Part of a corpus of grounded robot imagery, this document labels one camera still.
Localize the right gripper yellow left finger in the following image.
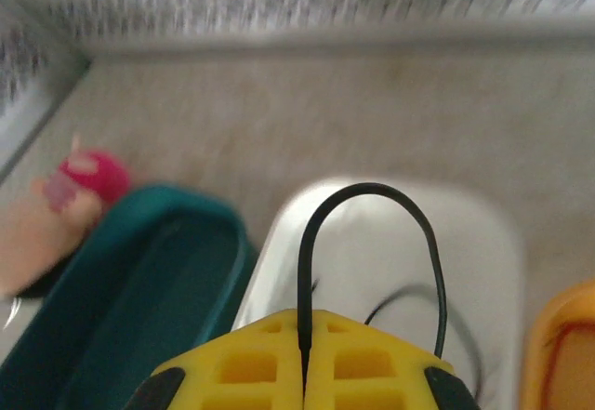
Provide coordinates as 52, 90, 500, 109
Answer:
121, 308, 304, 410

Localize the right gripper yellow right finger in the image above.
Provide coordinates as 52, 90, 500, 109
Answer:
304, 309, 483, 410

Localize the thin black cable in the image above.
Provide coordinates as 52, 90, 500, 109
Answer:
297, 181, 450, 383
362, 283, 485, 393

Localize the teal plastic bin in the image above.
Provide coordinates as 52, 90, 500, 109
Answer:
0, 183, 260, 410

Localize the white plastic bin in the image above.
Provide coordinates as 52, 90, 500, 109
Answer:
231, 175, 527, 410

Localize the orange plastic bin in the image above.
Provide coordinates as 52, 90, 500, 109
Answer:
528, 278, 595, 410

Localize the plush doll with pink hat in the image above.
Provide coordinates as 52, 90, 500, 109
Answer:
0, 134, 134, 298

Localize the aluminium side rail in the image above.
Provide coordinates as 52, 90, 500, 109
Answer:
0, 54, 92, 186

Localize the aluminium back rail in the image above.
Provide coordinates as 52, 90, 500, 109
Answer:
81, 19, 595, 60

